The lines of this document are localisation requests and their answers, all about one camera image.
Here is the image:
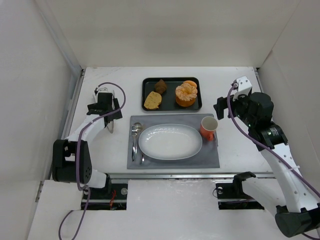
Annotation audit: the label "metal serving tongs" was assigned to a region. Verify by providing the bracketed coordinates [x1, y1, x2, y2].
[106, 121, 114, 134]

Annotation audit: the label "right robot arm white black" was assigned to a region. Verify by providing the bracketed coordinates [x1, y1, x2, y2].
[213, 92, 320, 238]

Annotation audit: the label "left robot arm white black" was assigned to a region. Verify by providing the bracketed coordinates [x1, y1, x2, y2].
[52, 91, 122, 189]

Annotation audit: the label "yellow bread slice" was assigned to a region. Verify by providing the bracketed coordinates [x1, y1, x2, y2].
[143, 91, 162, 110]

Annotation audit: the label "orange mug white inside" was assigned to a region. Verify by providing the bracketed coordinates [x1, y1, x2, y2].
[199, 116, 218, 141]

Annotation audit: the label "large sugared orange bun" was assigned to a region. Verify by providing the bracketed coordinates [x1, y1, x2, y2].
[175, 83, 198, 108]

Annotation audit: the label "silver fork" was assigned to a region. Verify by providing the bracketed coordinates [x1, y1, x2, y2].
[131, 124, 146, 165]

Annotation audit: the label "silver spoon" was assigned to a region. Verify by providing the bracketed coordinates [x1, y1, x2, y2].
[131, 122, 143, 162]

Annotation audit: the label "black rectangular tray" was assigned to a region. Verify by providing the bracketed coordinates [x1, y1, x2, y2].
[141, 77, 203, 112]

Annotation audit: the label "grey cloth placemat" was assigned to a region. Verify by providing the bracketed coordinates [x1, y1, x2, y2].
[127, 113, 220, 170]

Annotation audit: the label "white oval plate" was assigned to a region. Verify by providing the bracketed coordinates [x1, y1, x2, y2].
[138, 123, 203, 161]

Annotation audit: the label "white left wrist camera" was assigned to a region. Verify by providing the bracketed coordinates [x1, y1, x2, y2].
[93, 86, 115, 102]

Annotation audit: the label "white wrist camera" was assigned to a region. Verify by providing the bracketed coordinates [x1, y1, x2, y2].
[93, 86, 115, 102]
[233, 76, 252, 95]

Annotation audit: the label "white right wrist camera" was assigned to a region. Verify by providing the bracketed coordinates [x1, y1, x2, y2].
[233, 76, 252, 95]

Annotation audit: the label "metal rail table front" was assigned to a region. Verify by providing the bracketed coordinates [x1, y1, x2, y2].
[51, 171, 277, 180]

